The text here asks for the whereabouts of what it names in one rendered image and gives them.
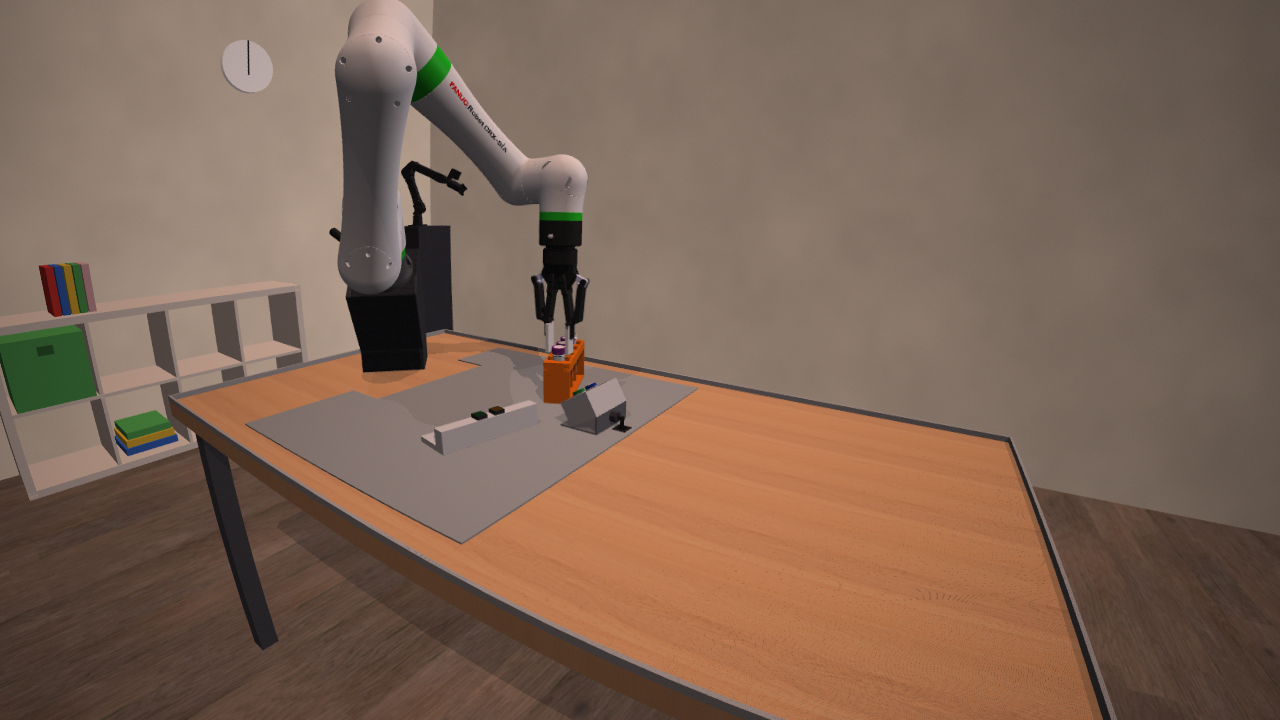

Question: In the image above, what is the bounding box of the orange tube rack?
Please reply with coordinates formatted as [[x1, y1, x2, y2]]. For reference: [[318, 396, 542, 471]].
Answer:
[[543, 340, 585, 404]]

